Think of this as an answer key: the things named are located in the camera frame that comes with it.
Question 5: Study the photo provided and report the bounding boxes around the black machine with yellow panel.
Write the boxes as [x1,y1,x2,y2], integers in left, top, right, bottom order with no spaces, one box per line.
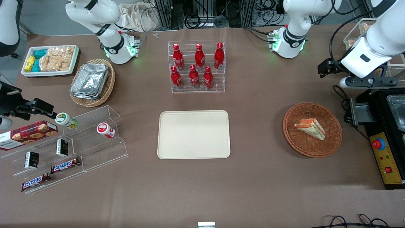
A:
[349,87,405,190]

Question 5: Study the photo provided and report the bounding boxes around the clear bag of rice crackers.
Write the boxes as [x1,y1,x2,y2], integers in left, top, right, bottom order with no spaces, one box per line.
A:
[39,56,72,72]
[47,46,75,61]

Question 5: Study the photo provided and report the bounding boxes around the triangular sandwich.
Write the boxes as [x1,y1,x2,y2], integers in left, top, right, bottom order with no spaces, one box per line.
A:
[294,118,326,141]

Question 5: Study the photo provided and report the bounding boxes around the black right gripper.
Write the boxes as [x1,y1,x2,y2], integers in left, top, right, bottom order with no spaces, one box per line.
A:
[0,81,33,121]

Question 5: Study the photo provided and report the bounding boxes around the beige plastic tray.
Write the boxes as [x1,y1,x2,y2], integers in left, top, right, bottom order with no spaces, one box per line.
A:
[157,110,231,159]

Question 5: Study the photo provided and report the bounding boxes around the black cable on table edge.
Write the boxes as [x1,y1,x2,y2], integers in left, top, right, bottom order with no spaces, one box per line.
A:
[315,213,405,228]

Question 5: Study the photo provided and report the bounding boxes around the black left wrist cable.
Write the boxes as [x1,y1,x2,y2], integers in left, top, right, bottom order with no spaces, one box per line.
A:
[328,9,378,65]

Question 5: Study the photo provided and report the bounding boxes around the grey metal box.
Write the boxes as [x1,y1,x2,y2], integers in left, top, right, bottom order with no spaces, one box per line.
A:
[349,97,377,126]

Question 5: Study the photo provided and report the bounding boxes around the white rectangular snack bin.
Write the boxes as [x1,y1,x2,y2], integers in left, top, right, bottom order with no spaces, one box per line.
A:
[21,45,80,78]

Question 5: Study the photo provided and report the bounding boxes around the red-capped small bottle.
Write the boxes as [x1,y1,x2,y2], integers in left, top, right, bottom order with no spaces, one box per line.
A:
[96,122,116,139]

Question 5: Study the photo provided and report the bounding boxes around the green-capped small bottle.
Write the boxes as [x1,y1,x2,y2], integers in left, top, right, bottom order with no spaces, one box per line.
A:
[55,112,78,130]

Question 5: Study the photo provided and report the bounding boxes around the black coiled cable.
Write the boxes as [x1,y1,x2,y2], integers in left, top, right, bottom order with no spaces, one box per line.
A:
[184,13,229,29]

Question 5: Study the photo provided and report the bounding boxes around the Snickers chocolate bar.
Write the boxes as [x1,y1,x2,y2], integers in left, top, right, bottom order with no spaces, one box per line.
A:
[21,172,52,193]
[50,157,81,174]

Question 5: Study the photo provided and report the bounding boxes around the yellow snack pack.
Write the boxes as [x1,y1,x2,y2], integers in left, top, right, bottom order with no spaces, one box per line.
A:
[24,55,37,72]

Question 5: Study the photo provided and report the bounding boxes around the black box on right wrist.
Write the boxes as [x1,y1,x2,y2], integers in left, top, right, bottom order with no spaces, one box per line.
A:
[34,98,58,119]

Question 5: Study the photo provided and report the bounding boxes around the white wire rack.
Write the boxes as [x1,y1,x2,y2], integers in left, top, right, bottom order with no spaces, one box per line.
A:
[343,18,405,85]

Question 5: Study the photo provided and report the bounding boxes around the small black box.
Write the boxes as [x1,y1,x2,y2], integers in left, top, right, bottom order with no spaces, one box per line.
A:
[56,138,69,158]
[24,151,40,169]

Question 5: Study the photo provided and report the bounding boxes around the black left base cables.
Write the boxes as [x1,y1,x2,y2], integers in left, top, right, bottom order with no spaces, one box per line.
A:
[242,26,273,44]

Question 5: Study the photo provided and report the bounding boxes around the oval light wicker basket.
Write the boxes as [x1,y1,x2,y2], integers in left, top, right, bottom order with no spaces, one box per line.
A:
[69,58,116,108]

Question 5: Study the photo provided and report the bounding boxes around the steel pan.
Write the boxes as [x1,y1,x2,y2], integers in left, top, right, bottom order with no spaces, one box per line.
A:
[386,94,405,132]

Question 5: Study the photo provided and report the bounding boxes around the red cola bottle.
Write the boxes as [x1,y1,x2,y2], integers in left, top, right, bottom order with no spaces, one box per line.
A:
[171,66,183,89]
[214,42,225,70]
[189,64,200,89]
[195,44,205,71]
[172,44,185,71]
[203,66,214,89]

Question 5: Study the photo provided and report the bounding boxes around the aluminium profile frame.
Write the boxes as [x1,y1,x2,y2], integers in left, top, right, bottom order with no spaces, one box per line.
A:
[154,0,174,30]

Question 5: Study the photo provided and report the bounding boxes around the aluminium foil tray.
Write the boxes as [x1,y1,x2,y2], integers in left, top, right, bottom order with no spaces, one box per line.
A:
[70,86,102,100]
[72,63,110,96]

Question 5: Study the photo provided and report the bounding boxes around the clear acrylic bottle rack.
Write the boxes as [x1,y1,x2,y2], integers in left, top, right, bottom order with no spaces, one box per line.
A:
[168,40,226,93]

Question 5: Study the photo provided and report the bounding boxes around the beige cloth bag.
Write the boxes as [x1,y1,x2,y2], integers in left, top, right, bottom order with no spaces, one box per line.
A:
[118,1,160,32]

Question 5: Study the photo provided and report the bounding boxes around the red cookie box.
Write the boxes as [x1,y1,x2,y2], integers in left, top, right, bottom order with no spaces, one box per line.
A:
[0,120,59,151]

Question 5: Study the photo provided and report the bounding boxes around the round brown wicker basket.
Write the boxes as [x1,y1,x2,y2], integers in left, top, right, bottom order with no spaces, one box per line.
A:
[283,102,343,158]

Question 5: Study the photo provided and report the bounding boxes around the clear acrylic stepped shelf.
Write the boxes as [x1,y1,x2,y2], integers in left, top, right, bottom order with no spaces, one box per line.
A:
[0,105,130,194]

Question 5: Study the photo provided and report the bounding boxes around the black machine power cable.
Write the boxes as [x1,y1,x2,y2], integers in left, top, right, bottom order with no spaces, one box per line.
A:
[332,85,371,142]

